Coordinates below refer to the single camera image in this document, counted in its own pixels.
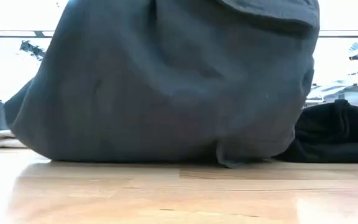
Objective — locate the white canvas tote bag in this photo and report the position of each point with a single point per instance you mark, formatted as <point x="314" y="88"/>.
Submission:
<point x="5" y="140"/>

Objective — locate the small black ceiling fixture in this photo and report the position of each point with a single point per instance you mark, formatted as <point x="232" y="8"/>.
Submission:
<point x="356" y="56"/>

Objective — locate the black garment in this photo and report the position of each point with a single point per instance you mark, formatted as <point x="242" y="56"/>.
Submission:
<point x="334" y="133"/>

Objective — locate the dark grey shirt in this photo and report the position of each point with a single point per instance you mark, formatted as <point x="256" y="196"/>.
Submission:
<point x="166" y="93"/>

